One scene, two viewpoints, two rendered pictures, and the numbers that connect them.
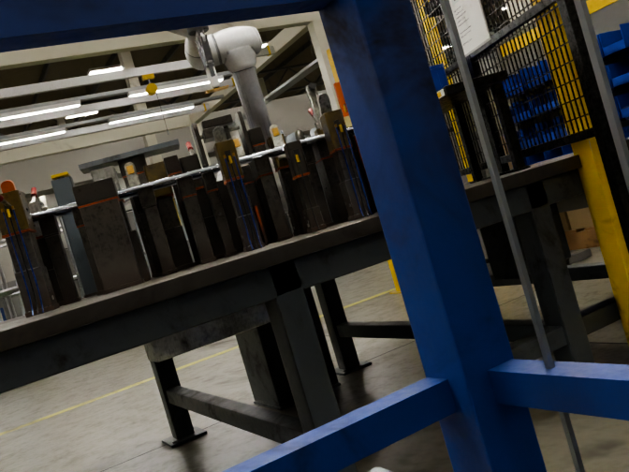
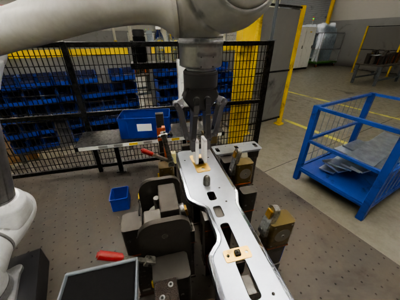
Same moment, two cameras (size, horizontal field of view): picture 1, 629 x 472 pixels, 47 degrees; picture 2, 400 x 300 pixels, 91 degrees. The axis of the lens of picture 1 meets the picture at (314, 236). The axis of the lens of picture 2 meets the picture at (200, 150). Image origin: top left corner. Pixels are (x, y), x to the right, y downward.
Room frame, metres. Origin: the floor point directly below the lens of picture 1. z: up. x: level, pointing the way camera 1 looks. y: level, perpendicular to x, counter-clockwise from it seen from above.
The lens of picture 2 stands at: (2.53, 0.64, 1.57)
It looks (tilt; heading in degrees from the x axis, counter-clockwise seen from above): 30 degrees down; 267
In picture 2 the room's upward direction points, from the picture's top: straight up
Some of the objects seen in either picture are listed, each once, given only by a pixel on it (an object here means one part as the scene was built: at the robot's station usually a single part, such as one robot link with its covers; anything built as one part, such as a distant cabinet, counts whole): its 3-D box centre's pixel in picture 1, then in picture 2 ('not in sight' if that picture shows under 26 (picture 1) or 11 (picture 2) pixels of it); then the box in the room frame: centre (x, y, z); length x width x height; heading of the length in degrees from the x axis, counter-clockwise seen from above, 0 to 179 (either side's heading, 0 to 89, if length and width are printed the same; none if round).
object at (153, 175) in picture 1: (168, 217); not in sight; (2.54, 0.48, 0.89); 0.12 x 0.08 x 0.38; 11
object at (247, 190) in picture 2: (305, 186); (247, 212); (2.27, -0.02, 0.84); 0.10 x 0.05 x 0.29; 11
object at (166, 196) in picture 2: (234, 184); (167, 250); (2.62, 0.23, 0.95); 0.18 x 0.13 x 0.49; 101
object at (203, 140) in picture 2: (212, 77); (203, 149); (2.50, 0.18, 1.31); 0.03 x 0.01 x 0.07; 104
